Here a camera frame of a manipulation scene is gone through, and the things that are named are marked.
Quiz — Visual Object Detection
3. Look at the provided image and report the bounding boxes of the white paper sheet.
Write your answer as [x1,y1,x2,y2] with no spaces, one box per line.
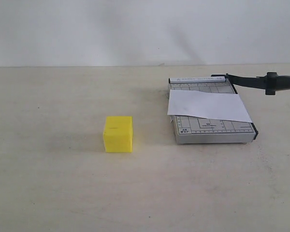
[167,90,252,123]

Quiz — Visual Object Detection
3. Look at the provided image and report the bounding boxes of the yellow cube block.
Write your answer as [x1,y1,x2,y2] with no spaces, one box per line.
[103,116,133,153]

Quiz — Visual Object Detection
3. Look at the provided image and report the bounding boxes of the grey paper cutter base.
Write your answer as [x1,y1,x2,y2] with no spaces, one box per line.
[169,74,259,144]

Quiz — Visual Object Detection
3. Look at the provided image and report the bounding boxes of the black cutter blade arm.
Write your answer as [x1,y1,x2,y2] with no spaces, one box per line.
[225,72,290,95]

